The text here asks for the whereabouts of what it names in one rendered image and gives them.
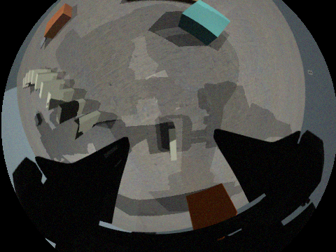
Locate teal rectangular block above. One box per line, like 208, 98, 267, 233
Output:
178, 0, 230, 45

